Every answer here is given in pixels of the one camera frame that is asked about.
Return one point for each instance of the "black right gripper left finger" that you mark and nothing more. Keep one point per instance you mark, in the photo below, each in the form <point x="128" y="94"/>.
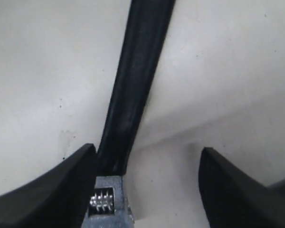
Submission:
<point x="57" y="199"/>

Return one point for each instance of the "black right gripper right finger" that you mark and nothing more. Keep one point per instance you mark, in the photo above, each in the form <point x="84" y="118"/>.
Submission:
<point x="232" y="199"/>

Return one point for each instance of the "adjustable wrench black handle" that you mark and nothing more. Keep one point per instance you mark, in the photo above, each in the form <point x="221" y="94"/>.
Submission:
<point x="146" y="29"/>

